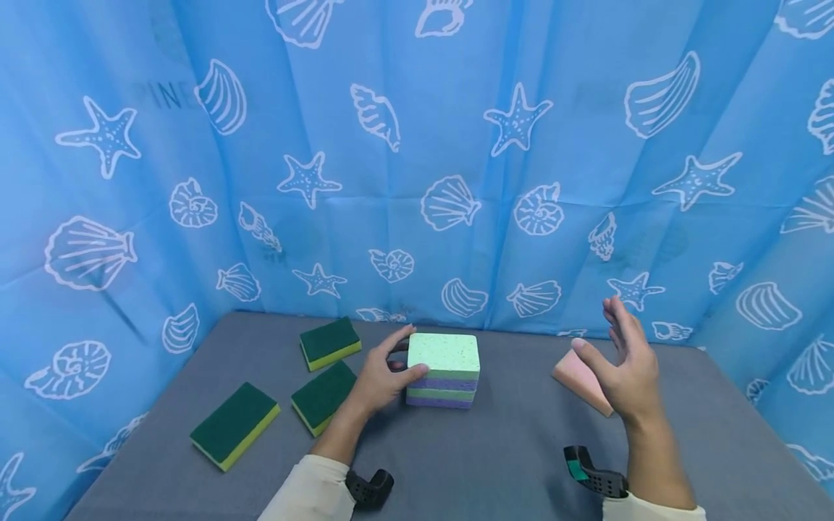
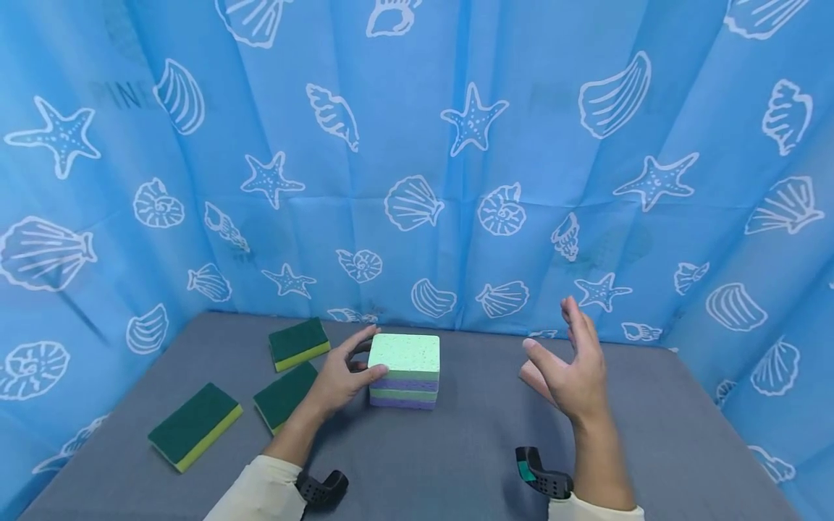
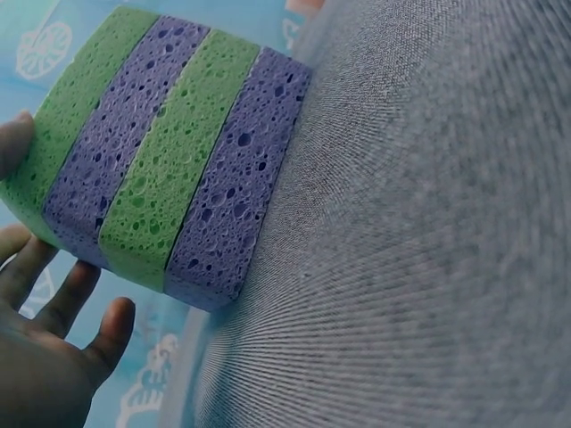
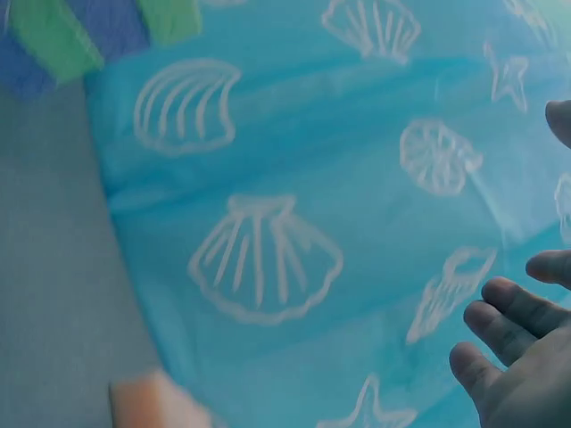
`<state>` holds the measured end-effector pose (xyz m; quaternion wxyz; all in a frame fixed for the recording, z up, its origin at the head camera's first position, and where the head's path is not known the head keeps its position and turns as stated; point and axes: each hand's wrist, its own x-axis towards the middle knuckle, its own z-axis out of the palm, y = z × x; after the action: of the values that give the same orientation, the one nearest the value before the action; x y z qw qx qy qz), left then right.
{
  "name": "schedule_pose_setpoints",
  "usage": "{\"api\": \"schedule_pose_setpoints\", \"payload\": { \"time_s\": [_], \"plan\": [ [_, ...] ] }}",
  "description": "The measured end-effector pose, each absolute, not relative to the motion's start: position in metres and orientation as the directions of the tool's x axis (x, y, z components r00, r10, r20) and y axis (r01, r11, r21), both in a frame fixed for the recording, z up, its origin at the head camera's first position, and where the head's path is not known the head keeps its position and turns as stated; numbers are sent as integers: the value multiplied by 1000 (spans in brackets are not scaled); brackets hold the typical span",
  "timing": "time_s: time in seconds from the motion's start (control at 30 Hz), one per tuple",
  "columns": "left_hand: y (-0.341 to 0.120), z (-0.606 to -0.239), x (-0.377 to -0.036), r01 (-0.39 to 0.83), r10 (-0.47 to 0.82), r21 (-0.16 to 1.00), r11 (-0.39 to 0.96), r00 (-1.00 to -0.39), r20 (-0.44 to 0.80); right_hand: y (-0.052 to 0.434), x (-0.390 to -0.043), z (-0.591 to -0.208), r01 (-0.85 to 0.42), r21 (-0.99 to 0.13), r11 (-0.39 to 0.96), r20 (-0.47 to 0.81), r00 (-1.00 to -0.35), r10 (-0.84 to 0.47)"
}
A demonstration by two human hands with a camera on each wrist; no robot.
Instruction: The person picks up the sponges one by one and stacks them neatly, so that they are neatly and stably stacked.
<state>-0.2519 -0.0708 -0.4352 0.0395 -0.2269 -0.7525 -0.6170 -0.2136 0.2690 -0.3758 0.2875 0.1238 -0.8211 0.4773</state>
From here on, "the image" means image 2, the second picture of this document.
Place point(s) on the person's right thumb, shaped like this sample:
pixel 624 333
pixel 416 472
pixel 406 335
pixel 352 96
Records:
pixel 541 356

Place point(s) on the black wrist band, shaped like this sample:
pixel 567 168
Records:
pixel 320 487
pixel 542 474

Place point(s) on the person's left index finger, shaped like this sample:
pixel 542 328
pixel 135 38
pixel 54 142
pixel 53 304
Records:
pixel 360 339

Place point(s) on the person's right hand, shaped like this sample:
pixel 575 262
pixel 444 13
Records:
pixel 583 383

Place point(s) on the person's left forearm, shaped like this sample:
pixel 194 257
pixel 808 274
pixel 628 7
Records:
pixel 287 463

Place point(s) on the person's left thumb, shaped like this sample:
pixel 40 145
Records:
pixel 371 374

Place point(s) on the mint green speckled sponge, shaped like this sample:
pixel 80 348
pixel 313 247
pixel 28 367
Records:
pixel 410 395
pixel 407 354

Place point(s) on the purple sponge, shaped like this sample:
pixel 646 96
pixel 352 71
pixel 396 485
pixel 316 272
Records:
pixel 407 403
pixel 414 385

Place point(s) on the person's left fingers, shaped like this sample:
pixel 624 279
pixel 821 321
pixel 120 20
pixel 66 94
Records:
pixel 359 366

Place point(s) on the person's left hand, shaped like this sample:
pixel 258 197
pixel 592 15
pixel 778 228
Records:
pixel 335 383

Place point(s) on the green and yellow scouring sponge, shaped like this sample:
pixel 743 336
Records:
pixel 283 398
pixel 194 427
pixel 298 341

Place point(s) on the person's right fingers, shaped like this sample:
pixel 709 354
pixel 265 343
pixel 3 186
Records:
pixel 535 383

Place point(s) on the person's right index finger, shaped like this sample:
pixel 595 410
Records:
pixel 580 322

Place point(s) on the person's right forearm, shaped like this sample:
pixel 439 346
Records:
pixel 603 470

